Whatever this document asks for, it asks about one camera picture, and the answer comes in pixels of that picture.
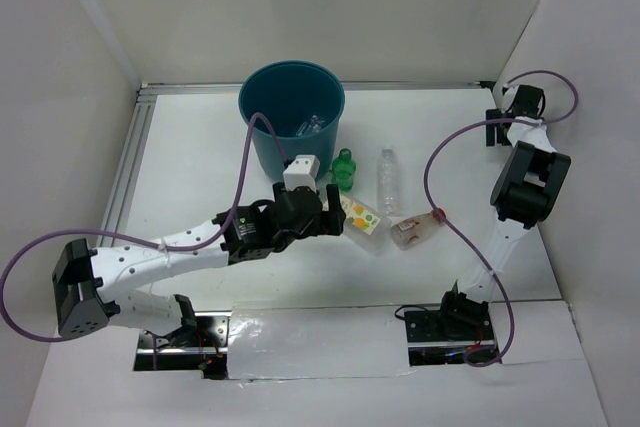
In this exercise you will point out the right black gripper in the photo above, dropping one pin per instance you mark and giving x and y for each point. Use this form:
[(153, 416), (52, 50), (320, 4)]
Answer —
[(491, 135)]

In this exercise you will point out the crushed clear plastic bottle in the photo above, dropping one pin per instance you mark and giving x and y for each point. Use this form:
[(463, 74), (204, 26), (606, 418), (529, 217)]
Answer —
[(312, 125)]

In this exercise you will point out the clear bottle white cap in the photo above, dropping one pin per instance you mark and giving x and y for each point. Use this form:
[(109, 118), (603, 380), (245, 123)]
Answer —
[(388, 182)]

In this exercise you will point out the green plastic bottle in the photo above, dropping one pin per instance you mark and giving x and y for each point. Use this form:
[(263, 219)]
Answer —
[(343, 169)]

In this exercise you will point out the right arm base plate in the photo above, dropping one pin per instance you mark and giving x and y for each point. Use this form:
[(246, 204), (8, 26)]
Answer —
[(433, 339)]

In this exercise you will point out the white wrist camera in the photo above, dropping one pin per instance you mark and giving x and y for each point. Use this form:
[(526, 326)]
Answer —
[(301, 172), (508, 96)]

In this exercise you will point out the pineapple juice labelled bottle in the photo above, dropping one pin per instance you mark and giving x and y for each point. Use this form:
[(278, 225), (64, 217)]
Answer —
[(363, 225)]

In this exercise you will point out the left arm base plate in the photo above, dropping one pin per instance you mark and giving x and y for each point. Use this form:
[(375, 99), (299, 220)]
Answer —
[(205, 351)]

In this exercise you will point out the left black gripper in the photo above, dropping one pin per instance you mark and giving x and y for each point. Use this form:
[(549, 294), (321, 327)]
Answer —
[(328, 222)]

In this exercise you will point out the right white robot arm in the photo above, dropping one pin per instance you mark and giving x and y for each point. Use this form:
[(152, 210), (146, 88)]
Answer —
[(524, 195)]

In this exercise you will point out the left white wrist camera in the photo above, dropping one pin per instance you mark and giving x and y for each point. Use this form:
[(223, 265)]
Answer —
[(301, 172)]

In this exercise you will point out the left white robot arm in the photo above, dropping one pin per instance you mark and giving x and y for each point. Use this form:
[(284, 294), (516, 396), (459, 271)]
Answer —
[(95, 288)]

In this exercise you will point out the teal plastic bin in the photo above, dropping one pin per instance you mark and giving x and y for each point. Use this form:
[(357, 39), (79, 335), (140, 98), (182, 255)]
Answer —
[(287, 93)]

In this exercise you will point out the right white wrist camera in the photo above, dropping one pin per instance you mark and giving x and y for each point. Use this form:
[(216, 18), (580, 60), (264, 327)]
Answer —
[(508, 96)]

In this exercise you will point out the small bottle red cap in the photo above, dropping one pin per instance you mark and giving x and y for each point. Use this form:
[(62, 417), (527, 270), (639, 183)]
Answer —
[(413, 230)]

